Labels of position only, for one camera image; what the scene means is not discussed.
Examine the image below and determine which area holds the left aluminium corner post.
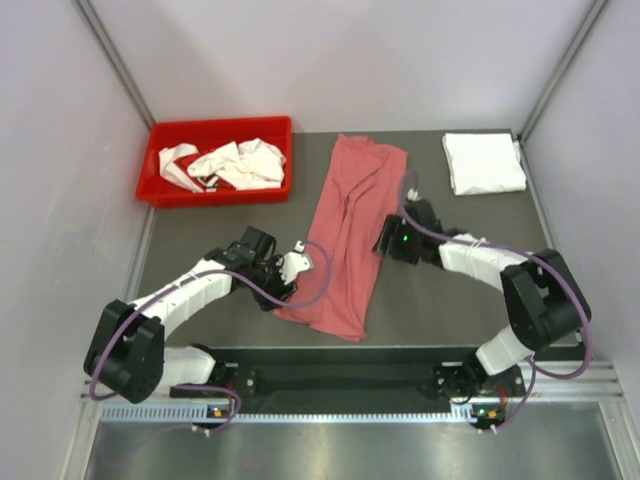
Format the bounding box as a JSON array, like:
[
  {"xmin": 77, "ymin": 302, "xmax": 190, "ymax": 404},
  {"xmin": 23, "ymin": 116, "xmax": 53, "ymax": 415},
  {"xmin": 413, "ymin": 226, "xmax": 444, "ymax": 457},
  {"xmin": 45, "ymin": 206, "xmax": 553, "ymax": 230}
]
[{"xmin": 71, "ymin": 0, "xmax": 155, "ymax": 130}]

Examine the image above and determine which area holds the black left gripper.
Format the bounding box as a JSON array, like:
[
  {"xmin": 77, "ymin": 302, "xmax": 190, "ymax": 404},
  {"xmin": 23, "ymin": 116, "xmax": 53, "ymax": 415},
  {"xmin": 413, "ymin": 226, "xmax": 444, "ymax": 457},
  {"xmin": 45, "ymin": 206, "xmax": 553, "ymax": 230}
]
[{"xmin": 248, "ymin": 256, "xmax": 297, "ymax": 312}]

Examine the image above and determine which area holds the aluminium corner post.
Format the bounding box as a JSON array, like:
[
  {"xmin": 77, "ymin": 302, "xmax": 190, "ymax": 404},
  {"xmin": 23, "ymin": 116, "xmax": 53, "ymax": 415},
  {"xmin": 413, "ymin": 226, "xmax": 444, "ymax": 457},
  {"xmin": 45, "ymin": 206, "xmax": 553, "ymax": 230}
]
[
  {"xmin": 71, "ymin": 0, "xmax": 155, "ymax": 130},
  {"xmin": 516, "ymin": 0, "xmax": 611, "ymax": 145}
]

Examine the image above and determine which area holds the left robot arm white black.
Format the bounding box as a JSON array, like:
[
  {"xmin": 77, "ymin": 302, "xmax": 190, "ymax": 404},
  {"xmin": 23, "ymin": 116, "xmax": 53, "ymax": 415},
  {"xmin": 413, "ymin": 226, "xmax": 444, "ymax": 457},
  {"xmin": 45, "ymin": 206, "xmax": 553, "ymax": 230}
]
[{"xmin": 83, "ymin": 227, "xmax": 313, "ymax": 404}]

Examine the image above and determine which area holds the pink t shirt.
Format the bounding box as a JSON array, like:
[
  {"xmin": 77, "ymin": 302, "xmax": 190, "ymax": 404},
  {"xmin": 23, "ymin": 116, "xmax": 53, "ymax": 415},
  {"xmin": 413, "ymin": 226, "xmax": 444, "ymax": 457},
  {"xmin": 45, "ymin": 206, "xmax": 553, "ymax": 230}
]
[{"xmin": 275, "ymin": 135, "xmax": 408, "ymax": 341}]

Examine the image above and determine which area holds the folded white t shirt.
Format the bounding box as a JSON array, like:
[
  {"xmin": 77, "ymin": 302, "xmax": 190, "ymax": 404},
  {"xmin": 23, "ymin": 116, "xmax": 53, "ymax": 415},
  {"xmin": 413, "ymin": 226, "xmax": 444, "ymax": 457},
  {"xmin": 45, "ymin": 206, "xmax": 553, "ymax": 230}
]
[{"xmin": 442, "ymin": 133, "xmax": 527, "ymax": 196}]

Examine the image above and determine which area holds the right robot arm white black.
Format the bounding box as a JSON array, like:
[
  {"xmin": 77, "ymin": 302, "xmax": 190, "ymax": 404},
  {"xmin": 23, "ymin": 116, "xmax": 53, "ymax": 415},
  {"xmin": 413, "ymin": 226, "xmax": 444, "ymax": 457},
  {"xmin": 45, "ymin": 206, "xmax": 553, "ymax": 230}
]
[{"xmin": 374, "ymin": 199, "xmax": 591, "ymax": 396}]

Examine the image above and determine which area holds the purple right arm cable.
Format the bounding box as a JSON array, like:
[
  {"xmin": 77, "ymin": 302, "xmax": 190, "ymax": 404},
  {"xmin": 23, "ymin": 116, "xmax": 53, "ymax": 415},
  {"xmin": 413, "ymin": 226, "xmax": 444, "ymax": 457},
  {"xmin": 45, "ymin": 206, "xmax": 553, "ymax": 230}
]
[{"xmin": 400, "ymin": 170, "xmax": 595, "ymax": 434}]

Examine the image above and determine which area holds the grey slotted cable duct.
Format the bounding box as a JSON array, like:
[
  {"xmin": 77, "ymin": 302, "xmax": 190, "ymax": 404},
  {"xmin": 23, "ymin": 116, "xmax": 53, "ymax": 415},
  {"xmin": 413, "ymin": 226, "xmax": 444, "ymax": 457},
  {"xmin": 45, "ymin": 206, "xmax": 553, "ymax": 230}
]
[{"xmin": 100, "ymin": 403, "xmax": 502, "ymax": 424}]

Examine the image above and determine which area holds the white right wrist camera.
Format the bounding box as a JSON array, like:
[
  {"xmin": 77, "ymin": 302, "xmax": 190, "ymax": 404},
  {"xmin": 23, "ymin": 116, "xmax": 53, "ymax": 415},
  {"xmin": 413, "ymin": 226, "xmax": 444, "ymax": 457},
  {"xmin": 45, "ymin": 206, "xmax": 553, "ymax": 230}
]
[{"xmin": 405, "ymin": 188, "xmax": 422, "ymax": 202}]

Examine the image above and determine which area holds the white and red t shirt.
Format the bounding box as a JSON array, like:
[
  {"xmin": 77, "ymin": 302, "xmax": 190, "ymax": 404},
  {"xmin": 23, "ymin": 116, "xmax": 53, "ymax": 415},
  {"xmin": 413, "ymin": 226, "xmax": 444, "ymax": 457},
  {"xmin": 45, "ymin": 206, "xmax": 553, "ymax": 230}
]
[{"xmin": 158, "ymin": 138, "xmax": 287, "ymax": 193}]

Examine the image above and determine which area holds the aluminium frame rail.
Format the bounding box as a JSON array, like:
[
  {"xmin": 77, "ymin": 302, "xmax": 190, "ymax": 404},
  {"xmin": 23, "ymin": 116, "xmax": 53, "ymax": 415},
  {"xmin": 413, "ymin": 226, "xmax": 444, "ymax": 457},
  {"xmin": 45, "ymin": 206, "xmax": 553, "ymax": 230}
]
[{"xmin": 79, "ymin": 362, "xmax": 626, "ymax": 401}]

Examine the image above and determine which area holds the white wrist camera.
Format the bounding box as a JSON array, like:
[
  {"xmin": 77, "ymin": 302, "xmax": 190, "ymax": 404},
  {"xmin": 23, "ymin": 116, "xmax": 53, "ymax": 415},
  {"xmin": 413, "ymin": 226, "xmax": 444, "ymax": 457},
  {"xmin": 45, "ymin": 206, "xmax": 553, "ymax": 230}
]
[
  {"xmin": 278, "ymin": 240, "xmax": 314, "ymax": 285},
  {"xmin": 405, "ymin": 188, "xmax": 422, "ymax": 202}
]

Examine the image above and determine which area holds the red plastic bin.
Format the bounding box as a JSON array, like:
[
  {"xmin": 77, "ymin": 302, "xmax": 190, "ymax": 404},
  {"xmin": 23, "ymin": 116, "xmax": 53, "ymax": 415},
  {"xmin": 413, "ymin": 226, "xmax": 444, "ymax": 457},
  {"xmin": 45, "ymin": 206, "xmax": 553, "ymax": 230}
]
[{"xmin": 136, "ymin": 116, "xmax": 293, "ymax": 209}]

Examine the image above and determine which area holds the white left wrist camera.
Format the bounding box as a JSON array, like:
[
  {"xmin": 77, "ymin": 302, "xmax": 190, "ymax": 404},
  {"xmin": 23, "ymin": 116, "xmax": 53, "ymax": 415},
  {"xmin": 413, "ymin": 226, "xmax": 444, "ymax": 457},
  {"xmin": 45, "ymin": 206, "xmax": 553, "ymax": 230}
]
[{"xmin": 278, "ymin": 240, "xmax": 314, "ymax": 285}]

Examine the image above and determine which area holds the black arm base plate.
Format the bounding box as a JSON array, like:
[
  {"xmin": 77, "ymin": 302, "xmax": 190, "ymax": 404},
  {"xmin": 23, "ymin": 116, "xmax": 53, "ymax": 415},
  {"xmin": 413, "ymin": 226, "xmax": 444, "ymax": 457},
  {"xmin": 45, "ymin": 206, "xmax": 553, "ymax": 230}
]
[{"xmin": 198, "ymin": 345, "xmax": 521, "ymax": 399}]

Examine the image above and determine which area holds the right aluminium corner post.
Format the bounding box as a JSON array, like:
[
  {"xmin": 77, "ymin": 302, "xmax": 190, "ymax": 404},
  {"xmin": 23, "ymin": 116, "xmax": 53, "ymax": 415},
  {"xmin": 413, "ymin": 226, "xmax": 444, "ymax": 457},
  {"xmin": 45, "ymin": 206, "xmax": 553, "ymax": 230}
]
[{"xmin": 516, "ymin": 0, "xmax": 611, "ymax": 145}]

